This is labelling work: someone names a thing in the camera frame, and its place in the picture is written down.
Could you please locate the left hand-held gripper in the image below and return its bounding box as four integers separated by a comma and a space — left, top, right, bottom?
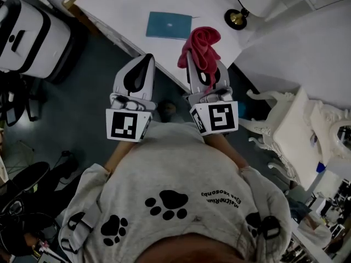
105, 53, 157, 142

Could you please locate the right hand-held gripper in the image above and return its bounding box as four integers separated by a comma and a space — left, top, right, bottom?
186, 50, 240, 136

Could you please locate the red cloth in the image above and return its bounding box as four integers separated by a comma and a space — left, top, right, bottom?
177, 26, 222, 94

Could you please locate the blue notebook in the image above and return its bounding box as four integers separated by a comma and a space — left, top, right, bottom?
145, 11, 193, 41

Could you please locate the person's right forearm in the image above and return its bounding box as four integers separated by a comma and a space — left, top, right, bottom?
204, 133, 249, 172

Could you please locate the person's left forearm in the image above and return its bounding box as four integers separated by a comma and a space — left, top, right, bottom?
105, 140, 140, 175

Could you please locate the person's dark shoe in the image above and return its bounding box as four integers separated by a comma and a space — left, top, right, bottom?
157, 100, 178, 123

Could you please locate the white desk with drawers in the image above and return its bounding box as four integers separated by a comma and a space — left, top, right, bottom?
62, 0, 302, 93

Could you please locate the grey paw print sweatshirt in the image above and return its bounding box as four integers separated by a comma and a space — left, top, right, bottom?
59, 121, 293, 263

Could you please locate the ornate white vanity table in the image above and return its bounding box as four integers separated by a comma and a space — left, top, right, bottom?
238, 88, 334, 192

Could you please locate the black equipment stand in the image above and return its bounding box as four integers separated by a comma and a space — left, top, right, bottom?
0, 72, 44, 128

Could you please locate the black harness buckle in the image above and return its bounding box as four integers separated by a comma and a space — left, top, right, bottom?
67, 211, 94, 232
260, 216, 281, 240

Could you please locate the black office chair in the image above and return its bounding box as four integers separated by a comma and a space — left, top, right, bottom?
0, 161, 83, 257

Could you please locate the cluttered white shelf rack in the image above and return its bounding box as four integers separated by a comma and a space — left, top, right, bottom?
279, 174, 351, 263

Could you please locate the oval mirror with ornate frame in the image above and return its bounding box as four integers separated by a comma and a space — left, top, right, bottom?
309, 102, 351, 161

